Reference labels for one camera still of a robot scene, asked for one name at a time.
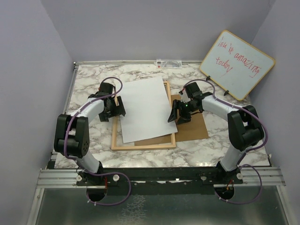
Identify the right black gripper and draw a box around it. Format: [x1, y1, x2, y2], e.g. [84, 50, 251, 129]
[168, 99, 199, 125]

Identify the brown frame backing board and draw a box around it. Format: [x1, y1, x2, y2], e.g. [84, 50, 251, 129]
[135, 94, 209, 146]

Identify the colour photo print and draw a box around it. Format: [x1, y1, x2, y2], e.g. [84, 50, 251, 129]
[119, 76, 178, 143]

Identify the light wooden picture frame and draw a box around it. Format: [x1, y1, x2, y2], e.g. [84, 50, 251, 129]
[111, 78, 176, 151]

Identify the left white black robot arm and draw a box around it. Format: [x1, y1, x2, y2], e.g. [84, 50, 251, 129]
[54, 82, 126, 185]

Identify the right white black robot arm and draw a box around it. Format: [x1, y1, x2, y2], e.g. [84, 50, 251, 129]
[168, 79, 267, 183]

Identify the white label strip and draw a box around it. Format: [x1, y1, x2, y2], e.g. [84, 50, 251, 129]
[154, 60, 182, 69]

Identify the black mounting bar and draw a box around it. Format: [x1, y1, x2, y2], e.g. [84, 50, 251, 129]
[76, 167, 243, 195]

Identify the whiteboard with red writing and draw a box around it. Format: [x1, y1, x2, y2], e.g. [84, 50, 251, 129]
[199, 30, 276, 101]

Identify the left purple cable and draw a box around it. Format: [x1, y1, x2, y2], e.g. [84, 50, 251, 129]
[63, 76, 132, 207]

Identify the purple cable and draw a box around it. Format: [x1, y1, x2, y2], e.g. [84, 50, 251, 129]
[63, 76, 132, 207]
[179, 79, 269, 204]

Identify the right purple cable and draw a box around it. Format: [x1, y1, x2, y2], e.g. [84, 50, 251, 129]
[179, 79, 269, 204]

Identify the left aluminium side rail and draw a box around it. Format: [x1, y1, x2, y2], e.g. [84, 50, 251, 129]
[46, 62, 79, 169]

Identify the aluminium front rail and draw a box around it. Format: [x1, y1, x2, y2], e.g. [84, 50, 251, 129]
[37, 166, 285, 188]

